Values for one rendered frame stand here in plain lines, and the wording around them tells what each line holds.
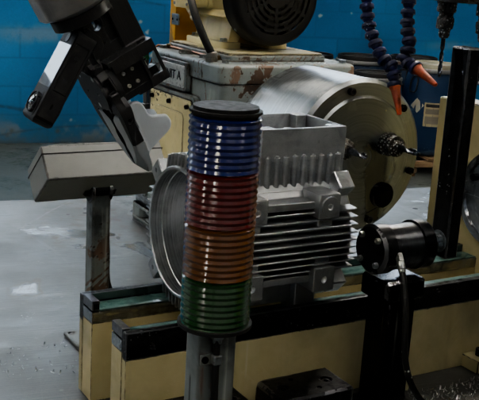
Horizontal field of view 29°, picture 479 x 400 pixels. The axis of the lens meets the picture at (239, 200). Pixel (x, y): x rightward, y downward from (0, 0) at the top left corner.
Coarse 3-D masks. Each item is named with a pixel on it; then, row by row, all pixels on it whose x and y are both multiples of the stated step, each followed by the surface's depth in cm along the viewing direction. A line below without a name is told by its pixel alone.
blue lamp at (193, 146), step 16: (192, 112) 76; (192, 128) 75; (208, 128) 73; (224, 128) 73; (240, 128) 73; (256, 128) 74; (192, 144) 75; (208, 144) 74; (224, 144) 73; (240, 144) 74; (256, 144) 75; (192, 160) 75; (208, 160) 74; (224, 160) 74; (240, 160) 74; (256, 160) 75; (224, 176) 74; (240, 176) 74
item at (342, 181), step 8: (160, 160) 114; (160, 168) 114; (336, 176) 113; (344, 176) 113; (336, 184) 113; (344, 184) 112; (352, 184) 113; (344, 192) 113; (152, 256) 118; (152, 264) 118; (152, 272) 118; (336, 272) 116; (336, 280) 115; (344, 280) 116; (336, 288) 117
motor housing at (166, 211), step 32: (160, 192) 116; (288, 192) 111; (160, 224) 118; (288, 224) 108; (352, 224) 112; (160, 256) 117; (256, 256) 106; (288, 256) 110; (320, 256) 111; (288, 288) 115
